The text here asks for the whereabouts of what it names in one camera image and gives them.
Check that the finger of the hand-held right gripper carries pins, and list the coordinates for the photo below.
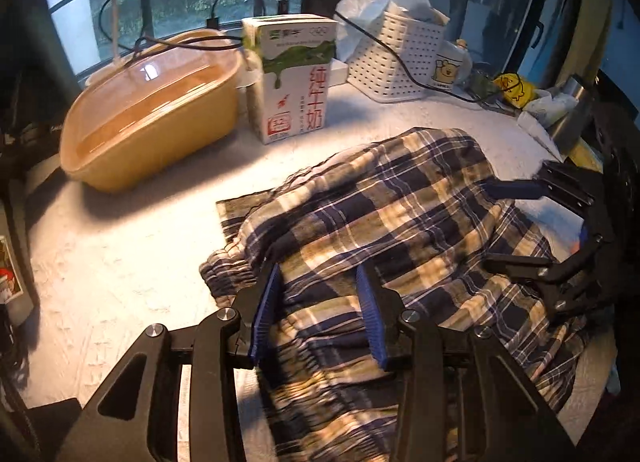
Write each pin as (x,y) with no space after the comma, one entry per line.
(525,272)
(515,190)

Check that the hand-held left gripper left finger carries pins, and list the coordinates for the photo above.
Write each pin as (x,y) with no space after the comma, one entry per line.
(265,307)

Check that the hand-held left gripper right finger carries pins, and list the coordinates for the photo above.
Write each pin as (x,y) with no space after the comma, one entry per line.
(372,312)

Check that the plaid pants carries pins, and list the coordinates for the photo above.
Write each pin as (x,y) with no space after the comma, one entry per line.
(380,222)

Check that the steel tumbler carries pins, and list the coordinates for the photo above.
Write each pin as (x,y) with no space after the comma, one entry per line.
(570,117)

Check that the white crumpled tissue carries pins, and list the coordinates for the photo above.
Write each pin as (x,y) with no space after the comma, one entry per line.
(545,110)

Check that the yellow duck toy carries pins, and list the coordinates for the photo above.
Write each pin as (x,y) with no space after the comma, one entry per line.
(517,87)

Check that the white tablecloth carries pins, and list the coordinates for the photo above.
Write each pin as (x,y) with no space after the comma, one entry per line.
(150,252)

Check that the white mug with yellow print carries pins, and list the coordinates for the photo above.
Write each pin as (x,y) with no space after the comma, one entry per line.
(450,67)

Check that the white perforated basket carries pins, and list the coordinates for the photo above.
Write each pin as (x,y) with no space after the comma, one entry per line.
(395,57)

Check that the yellow container with clear lid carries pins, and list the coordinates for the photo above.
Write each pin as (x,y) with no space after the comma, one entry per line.
(150,142)

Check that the white and green milk carton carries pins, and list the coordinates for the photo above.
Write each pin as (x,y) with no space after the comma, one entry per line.
(295,92)

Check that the colourful printed card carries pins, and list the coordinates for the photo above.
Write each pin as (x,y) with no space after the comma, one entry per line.
(10,272)

